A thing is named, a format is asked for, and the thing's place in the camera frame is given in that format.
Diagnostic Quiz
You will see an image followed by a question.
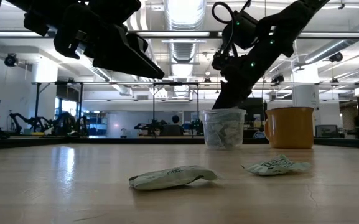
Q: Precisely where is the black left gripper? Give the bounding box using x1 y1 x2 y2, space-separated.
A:
6 0 166 80

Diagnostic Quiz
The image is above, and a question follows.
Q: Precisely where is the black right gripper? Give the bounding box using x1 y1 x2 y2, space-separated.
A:
212 49 263 110

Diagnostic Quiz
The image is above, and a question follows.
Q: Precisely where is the green white stevia packet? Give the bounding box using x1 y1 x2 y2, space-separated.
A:
224 129 244 149
242 154 312 177
128 165 220 191
205 130 226 149

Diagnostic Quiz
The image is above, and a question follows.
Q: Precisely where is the black monitor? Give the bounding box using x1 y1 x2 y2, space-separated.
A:
222 97 266 125

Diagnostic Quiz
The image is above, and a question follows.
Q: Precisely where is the clear plastic cup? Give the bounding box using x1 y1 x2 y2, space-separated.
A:
202 108 248 151

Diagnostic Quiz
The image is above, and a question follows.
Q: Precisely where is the rig crossbar with lights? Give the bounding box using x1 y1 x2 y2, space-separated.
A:
0 30 359 40

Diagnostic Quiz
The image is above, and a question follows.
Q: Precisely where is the person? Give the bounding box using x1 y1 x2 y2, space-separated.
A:
161 114 185 137

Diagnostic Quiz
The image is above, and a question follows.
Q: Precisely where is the orange mug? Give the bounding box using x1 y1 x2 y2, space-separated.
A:
263 106 315 149

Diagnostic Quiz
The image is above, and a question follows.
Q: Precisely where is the small grey monitor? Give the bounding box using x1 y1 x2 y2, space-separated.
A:
315 124 339 138

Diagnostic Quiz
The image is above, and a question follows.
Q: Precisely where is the black ceiling spotlight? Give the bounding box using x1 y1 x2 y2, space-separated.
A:
4 53 19 68

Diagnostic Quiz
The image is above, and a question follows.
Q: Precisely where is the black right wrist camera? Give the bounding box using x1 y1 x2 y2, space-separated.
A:
211 50 230 72

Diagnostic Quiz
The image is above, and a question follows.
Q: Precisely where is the black background rig frame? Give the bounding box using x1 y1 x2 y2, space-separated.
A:
152 82 200 138
31 81 85 138

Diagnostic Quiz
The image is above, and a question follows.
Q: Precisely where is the silver ventilation duct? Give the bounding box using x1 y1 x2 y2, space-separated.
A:
163 0 208 100

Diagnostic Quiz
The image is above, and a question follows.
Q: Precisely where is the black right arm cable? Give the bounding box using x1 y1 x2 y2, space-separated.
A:
211 1 235 26

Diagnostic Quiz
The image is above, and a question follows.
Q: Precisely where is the black ceiling camera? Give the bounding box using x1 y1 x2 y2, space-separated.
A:
328 51 344 63

